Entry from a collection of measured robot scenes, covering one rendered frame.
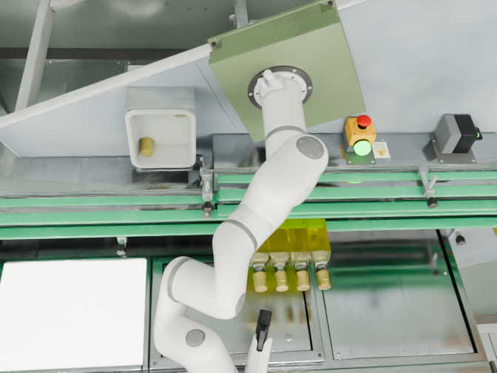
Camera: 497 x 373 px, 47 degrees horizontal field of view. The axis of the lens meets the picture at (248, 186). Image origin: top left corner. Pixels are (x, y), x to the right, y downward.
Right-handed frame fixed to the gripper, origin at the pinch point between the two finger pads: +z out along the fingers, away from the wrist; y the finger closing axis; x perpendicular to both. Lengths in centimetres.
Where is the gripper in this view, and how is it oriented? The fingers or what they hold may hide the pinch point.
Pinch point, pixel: (263, 321)
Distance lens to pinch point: 148.0
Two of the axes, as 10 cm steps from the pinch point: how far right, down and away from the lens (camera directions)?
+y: 0.8, -5.9, -8.1
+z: 1.8, -7.9, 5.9
